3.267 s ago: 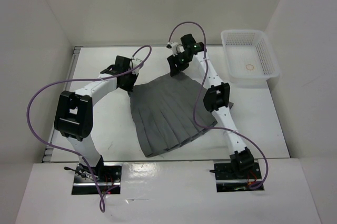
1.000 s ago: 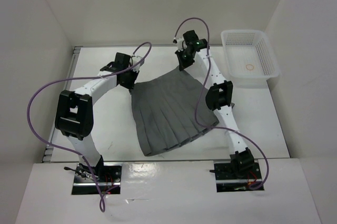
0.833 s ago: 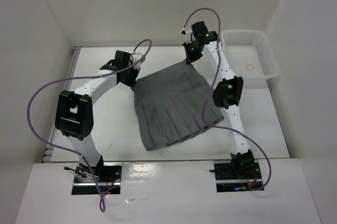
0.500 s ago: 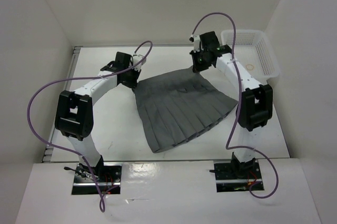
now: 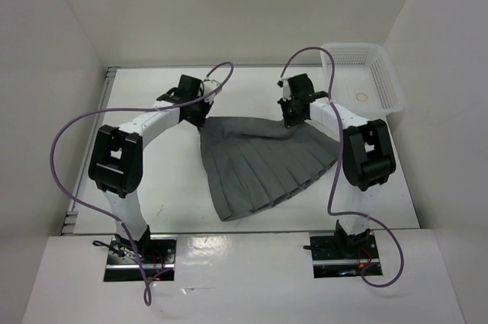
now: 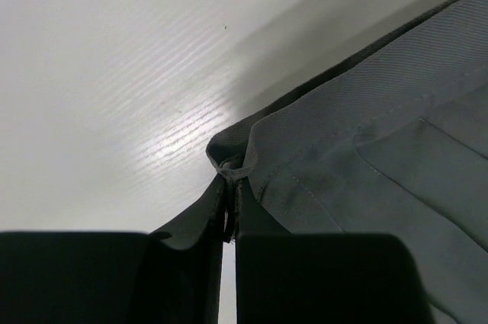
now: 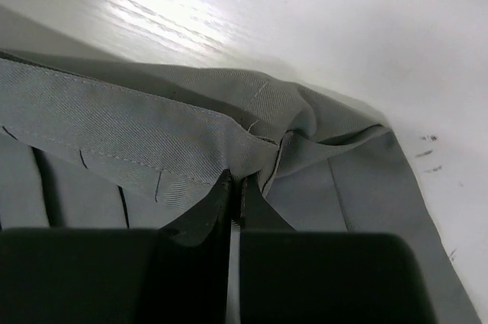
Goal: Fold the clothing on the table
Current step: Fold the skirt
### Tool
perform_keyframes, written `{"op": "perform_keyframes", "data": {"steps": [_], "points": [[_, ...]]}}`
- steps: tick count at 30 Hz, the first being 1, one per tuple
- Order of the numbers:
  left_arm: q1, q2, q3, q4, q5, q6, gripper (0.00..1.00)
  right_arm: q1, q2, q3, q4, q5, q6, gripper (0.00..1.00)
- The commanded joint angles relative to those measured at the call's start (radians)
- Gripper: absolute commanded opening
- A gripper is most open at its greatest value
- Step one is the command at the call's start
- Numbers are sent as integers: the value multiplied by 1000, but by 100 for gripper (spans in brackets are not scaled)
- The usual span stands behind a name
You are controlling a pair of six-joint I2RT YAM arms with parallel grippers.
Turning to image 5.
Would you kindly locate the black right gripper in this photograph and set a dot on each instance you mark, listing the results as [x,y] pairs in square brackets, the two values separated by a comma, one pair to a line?
[290,121]

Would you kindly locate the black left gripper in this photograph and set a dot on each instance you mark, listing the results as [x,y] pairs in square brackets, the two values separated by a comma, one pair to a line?
[199,122]

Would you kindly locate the grey pleated skirt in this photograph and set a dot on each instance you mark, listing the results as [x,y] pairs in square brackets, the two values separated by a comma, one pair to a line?
[254,164]

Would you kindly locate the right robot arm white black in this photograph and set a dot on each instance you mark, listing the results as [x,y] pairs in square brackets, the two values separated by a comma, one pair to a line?
[365,159]

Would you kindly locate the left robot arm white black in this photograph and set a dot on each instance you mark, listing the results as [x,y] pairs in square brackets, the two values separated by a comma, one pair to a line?
[116,164]

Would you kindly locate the orange rubber band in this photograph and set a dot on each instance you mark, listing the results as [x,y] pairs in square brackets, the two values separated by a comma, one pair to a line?
[362,97]

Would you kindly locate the white perforated plastic basket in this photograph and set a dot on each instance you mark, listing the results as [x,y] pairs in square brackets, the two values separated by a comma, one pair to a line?
[363,67]

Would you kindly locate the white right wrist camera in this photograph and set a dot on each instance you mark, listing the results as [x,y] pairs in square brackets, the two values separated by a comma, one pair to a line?
[286,91]

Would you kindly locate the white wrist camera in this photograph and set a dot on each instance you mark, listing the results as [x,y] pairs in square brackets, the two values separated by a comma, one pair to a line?
[286,91]
[211,88]

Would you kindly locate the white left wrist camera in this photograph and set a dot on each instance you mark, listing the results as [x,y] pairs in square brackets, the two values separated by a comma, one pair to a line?
[211,88]

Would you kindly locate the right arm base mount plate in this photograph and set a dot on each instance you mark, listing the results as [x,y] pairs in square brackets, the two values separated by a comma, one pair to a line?
[337,255]

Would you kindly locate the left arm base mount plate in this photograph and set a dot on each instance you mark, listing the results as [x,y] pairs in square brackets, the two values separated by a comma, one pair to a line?
[158,262]

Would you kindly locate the aluminium table edge rail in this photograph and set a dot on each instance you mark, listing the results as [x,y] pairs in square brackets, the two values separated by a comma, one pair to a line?
[72,212]

